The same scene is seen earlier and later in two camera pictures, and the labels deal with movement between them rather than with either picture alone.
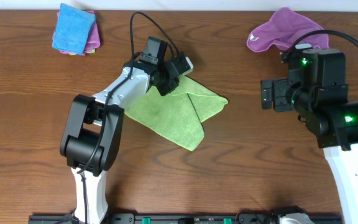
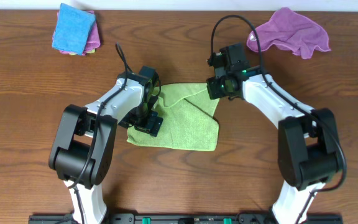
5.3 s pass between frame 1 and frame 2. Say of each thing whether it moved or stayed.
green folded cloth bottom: stayed
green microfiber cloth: moved
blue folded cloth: stayed
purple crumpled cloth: stayed
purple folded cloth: stayed
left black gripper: moved
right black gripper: moved
